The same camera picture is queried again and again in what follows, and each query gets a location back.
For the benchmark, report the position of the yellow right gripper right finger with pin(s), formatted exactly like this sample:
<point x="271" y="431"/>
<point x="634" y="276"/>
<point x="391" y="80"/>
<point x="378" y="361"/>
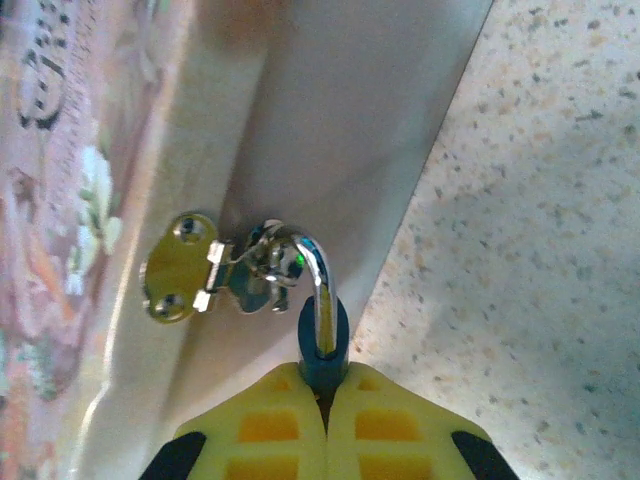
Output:
<point x="395" y="440"/>

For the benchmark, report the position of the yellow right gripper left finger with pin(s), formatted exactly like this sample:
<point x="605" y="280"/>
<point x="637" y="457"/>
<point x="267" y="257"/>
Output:
<point x="260" y="440"/>

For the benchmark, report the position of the dark blue padlock chrome shackle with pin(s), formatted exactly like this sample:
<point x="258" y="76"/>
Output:
<point x="325" y="370"/>

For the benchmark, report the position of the brass box latch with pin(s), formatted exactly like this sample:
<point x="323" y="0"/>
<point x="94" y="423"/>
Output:
<point x="175" y="265"/>

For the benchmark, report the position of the pink illustrated storybook box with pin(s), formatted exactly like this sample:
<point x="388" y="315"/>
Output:
<point x="325" y="125"/>

